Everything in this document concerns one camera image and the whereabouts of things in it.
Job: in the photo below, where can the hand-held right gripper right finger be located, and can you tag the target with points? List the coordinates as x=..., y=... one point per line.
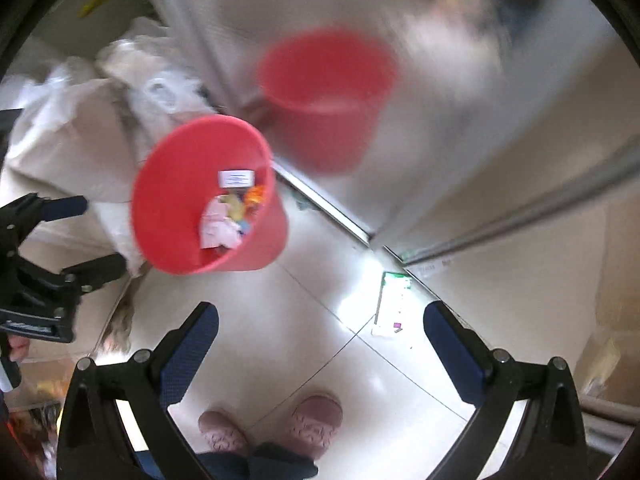
x=452, y=355

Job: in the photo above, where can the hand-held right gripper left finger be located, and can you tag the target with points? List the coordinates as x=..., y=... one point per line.
x=190, y=355

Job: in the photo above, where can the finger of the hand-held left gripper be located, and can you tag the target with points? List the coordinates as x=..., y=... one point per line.
x=65, y=207
x=95, y=270

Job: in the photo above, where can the white and green medicine box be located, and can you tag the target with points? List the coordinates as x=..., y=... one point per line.
x=392, y=305

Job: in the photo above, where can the red plastic bucket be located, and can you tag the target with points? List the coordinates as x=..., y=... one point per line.
x=170, y=200

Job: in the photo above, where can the person's left hand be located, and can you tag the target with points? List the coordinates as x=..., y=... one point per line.
x=19, y=349

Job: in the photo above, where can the large beige sack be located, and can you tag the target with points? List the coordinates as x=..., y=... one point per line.
x=65, y=145

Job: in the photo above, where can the pink slipper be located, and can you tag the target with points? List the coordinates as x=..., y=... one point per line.
x=220, y=432
x=315, y=425

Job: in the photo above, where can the person's dark trousers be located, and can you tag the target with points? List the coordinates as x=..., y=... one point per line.
x=280, y=465

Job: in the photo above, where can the white plastic bag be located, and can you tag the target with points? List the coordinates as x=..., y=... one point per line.
x=155, y=70

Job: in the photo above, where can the frosted glass sliding door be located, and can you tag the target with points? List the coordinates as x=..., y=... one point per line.
x=450, y=110

